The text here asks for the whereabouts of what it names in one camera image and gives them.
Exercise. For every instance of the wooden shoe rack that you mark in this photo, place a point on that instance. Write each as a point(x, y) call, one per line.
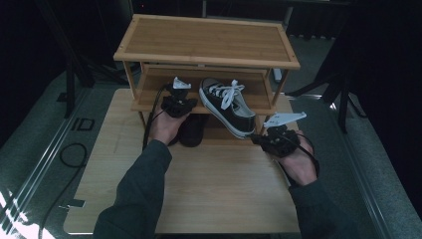
point(205, 40)

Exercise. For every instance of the person's right hand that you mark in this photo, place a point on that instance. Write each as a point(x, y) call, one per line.
point(302, 166)

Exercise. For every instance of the small white object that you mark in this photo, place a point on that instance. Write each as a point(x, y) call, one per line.
point(277, 75)

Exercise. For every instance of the black and white sneaker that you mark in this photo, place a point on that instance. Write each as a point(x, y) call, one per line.
point(237, 121)

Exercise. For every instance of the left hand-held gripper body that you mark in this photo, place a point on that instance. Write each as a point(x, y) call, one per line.
point(177, 104)

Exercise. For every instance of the black metal stand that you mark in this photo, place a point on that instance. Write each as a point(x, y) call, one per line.
point(70, 93)
point(343, 109)

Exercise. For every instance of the person's left hand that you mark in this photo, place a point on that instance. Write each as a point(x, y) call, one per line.
point(164, 127)

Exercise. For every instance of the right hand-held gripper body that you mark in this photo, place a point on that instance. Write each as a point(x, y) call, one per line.
point(280, 142)

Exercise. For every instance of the grey tape piece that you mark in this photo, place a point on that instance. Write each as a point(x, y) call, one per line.
point(75, 203)

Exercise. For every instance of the metal floor rail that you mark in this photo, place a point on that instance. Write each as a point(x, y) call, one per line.
point(46, 152)

